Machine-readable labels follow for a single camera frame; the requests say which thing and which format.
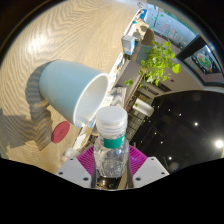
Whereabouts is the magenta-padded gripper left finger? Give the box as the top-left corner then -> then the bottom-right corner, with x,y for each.
54,145 -> 98,190

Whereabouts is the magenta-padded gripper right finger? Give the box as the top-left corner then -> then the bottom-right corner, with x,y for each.
126,145 -> 170,189

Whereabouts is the clear plastic water bottle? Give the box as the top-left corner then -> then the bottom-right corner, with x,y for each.
93,105 -> 130,179

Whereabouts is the flat round red coaster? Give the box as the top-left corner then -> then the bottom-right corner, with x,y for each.
50,120 -> 72,144

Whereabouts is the group of ceiling lights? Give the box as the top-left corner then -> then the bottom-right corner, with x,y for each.
164,104 -> 224,163

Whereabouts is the green potted plant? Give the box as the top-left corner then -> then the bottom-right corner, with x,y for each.
124,39 -> 182,88

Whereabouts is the light blue tissue pack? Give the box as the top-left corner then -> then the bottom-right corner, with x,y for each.
121,34 -> 136,56

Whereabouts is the dark-framed window with decals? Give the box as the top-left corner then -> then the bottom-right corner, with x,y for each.
146,3 -> 224,84

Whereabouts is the white mug with green handle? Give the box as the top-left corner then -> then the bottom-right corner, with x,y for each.
38,59 -> 110,129

